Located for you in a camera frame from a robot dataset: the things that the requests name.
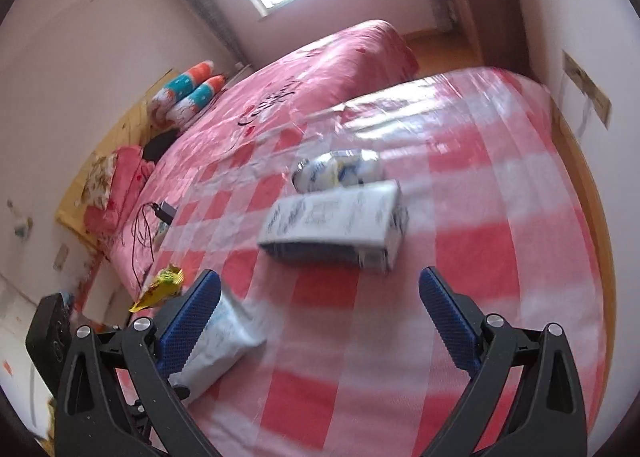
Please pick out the floral pillow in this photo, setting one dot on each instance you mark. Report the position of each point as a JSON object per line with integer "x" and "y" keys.
{"x": 100, "y": 182}

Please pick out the colourful striped pillow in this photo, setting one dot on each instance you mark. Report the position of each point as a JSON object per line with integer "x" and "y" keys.
{"x": 182, "y": 84}
{"x": 197, "y": 99}

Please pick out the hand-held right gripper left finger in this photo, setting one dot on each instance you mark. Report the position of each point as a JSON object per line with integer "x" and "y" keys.
{"x": 192, "y": 317}

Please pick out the white wall socket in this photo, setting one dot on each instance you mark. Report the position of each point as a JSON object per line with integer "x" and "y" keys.
{"x": 60, "y": 257}

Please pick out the pink checkered tablecloth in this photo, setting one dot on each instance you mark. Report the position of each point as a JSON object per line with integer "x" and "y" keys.
{"x": 350, "y": 337}

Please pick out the black charger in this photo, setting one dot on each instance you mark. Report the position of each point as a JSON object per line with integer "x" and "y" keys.
{"x": 165, "y": 213}

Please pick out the pink printed bed blanket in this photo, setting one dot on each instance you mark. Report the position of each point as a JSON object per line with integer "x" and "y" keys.
{"x": 350, "y": 52}

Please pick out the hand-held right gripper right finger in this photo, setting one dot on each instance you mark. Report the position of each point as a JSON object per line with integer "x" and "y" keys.
{"x": 447, "y": 317}

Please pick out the black and white milk carton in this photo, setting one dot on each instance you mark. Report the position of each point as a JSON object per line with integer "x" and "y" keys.
{"x": 335, "y": 227}

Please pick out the white bed frame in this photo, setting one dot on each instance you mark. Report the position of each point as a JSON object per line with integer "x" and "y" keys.
{"x": 100, "y": 297}

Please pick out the silver blue snack packet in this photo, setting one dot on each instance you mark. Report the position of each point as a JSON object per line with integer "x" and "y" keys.
{"x": 335, "y": 169}

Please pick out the yellow bed headboard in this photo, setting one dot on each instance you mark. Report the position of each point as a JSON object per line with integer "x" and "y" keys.
{"x": 115, "y": 132}

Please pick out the brown wooden cabinet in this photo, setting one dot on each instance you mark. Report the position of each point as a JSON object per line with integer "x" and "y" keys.
{"x": 485, "y": 2}

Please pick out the white plastic packet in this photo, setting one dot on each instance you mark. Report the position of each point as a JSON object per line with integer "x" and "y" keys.
{"x": 227, "y": 342}

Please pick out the pink folded quilt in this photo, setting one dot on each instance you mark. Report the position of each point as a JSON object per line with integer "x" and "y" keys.
{"x": 125, "y": 187}

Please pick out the yellow snack wrapper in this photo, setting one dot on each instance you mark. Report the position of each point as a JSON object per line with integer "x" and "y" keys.
{"x": 160, "y": 287}

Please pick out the black garment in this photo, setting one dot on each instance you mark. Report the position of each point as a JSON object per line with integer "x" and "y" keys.
{"x": 159, "y": 146}

